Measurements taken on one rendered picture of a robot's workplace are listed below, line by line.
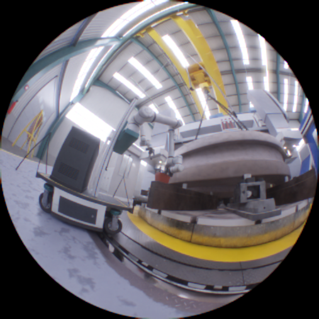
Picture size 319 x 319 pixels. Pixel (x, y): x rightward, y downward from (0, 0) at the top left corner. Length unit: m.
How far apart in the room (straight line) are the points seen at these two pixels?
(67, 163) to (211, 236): 1.46
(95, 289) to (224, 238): 1.01
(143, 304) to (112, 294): 0.12
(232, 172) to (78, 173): 1.87
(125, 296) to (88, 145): 1.03
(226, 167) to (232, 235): 1.02
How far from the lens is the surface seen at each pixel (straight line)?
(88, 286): 0.54
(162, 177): 1.32
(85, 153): 0.93
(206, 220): 1.04
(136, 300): 0.52
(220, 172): 1.64
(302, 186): 2.03
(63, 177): 0.94
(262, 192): 1.32
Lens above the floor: 0.46
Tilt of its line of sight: 23 degrees up
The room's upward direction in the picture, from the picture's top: 11 degrees clockwise
